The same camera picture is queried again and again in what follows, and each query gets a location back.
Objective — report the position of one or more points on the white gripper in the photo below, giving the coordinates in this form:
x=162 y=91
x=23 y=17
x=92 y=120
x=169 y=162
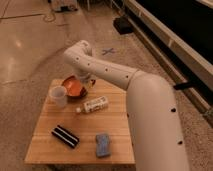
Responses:
x=84 y=79

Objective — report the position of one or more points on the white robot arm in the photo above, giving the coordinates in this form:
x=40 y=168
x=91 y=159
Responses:
x=154 y=123

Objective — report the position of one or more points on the orange ceramic bowl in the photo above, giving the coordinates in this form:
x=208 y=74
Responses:
x=74 y=87

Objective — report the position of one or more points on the small white labelled bottle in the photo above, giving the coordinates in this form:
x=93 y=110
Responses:
x=93 y=105

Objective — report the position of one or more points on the translucent plastic cup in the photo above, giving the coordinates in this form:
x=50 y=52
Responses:
x=58 y=95

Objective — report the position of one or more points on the wooden slatted table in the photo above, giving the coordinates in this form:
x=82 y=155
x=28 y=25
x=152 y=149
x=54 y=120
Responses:
x=44 y=148

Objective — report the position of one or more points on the black white striped block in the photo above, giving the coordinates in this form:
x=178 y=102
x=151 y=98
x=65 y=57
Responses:
x=65 y=136

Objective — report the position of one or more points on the black object on floor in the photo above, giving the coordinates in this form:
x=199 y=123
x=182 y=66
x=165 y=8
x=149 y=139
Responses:
x=122 y=25

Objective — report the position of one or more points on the white equipment on floor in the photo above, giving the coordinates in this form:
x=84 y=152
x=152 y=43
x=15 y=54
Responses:
x=60 y=5

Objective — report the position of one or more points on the long white black bench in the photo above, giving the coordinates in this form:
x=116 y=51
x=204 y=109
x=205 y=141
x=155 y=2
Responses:
x=191 y=72

